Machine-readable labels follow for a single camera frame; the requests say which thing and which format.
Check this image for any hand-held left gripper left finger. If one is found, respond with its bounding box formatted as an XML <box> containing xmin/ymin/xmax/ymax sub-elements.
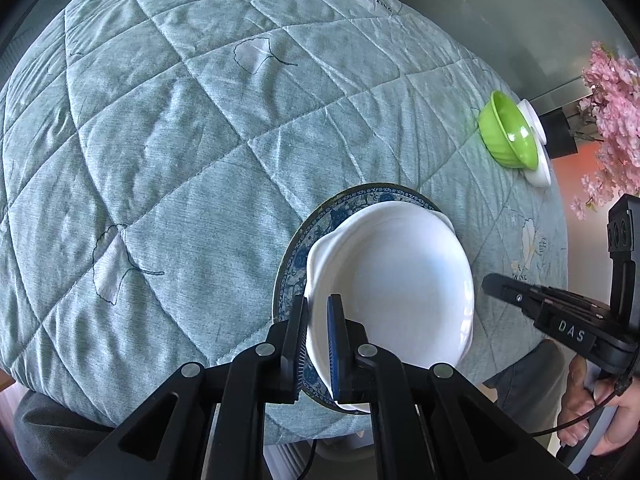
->
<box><xmin>65</xmin><ymin>294</ymin><xmax>309</xmax><ymax>480</ymax></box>

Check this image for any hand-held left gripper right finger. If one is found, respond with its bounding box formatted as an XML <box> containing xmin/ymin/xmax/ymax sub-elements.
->
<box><xmin>326</xmin><ymin>294</ymin><xmax>576</xmax><ymax>480</ymax></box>

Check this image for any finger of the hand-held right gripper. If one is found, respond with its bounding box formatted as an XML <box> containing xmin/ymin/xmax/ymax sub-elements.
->
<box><xmin>481</xmin><ymin>273</ymin><xmax>551</xmax><ymax>317</ymax></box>

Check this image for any blue patterned plate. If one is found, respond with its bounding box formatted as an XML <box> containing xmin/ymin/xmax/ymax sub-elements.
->
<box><xmin>271</xmin><ymin>183</ymin><xmax>443</xmax><ymax>408</ymax></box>

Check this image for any white plate with handles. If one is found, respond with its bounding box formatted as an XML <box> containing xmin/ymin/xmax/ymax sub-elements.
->
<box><xmin>304</xmin><ymin>202</ymin><xmax>475</xmax><ymax>415</ymax></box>

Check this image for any white bowl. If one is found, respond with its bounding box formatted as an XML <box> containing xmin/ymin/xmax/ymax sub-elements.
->
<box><xmin>524</xmin><ymin>152</ymin><xmax>553</xmax><ymax>188</ymax></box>
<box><xmin>516</xmin><ymin>99</ymin><xmax>547</xmax><ymax>147</ymax></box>

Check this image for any green bowl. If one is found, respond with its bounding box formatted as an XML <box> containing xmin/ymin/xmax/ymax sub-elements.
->
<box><xmin>477</xmin><ymin>91</ymin><xmax>541</xmax><ymax>170</ymax></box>

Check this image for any person's right hand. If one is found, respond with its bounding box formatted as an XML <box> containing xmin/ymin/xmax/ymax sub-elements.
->
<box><xmin>557</xmin><ymin>355</ymin><xmax>640</xmax><ymax>458</ymax></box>

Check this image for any person's right leg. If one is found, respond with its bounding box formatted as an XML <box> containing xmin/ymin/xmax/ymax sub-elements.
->
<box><xmin>484</xmin><ymin>339</ymin><xmax>577</xmax><ymax>423</ymax></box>

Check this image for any person's leg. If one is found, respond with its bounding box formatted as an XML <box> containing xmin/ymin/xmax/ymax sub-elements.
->
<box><xmin>484</xmin><ymin>339</ymin><xmax>577</xmax><ymax>423</ymax></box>
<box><xmin>14</xmin><ymin>389</ymin><xmax>118</xmax><ymax>480</ymax></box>

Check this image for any black plant pot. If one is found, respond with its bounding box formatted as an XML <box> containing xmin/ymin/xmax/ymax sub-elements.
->
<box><xmin>539</xmin><ymin>109</ymin><xmax>580</xmax><ymax>157</ymax></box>

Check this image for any pink blossom plant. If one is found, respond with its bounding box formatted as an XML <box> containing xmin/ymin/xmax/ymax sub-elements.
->
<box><xmin>570</xmin><ymin>40</ymin><xmax>640</xmax><ymax>221</ymax></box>

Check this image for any light blue quilted blanket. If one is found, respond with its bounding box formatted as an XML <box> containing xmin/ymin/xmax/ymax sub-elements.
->
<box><xmin>0</xmin><ymin>0</ymin><xmax>571</xmax><ymax>447</ymax></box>

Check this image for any person's left leg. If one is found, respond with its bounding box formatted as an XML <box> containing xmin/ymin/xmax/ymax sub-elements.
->
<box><xmin>14</xmin><ymin>389</ymin><xmax>118</xmax><ymax>480</ymax></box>

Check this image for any black cable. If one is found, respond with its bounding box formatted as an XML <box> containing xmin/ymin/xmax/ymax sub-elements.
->
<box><xmin>299</xmin><ymin>440</ymin><xmax>317</xmax><ymax>480</ymax></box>

